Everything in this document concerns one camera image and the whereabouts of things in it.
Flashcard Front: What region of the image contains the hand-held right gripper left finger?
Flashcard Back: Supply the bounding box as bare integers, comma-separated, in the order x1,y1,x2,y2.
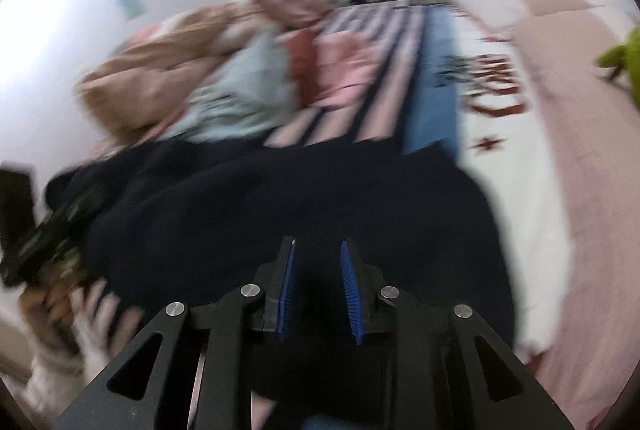
52,236,297,430

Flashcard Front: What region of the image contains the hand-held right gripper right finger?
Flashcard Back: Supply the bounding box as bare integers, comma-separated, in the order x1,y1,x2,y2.
340,237,593,430

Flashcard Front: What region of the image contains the navy sweater with planet print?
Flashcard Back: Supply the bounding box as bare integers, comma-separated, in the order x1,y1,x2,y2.
45,140,516,401

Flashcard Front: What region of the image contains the person's left forearm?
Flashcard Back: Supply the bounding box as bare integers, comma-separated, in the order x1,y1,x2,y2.
22,345,108,416

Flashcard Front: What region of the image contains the person's left hand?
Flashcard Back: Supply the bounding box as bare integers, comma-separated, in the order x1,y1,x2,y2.
20,280,83,351

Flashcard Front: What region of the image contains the pink striped quilt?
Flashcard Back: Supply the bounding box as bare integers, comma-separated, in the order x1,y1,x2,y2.
75,2,266,145

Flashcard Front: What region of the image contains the light blue garment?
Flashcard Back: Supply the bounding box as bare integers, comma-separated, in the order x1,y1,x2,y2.
165,30,301,143

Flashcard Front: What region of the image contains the pink garment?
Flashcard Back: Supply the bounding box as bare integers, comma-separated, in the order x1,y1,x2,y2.
312,32,386,108

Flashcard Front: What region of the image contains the dusty red garment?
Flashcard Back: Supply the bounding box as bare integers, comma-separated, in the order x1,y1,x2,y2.
287,30,318,103

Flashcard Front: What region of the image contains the striped printed blanket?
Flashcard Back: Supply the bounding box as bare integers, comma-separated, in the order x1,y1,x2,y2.
0,4,576,430

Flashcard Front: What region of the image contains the green plush toy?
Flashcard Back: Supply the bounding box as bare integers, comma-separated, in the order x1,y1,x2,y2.
594,26,640,103

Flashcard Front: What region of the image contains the small wall poster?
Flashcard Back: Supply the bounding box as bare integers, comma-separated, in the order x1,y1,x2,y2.
112,0,146,20

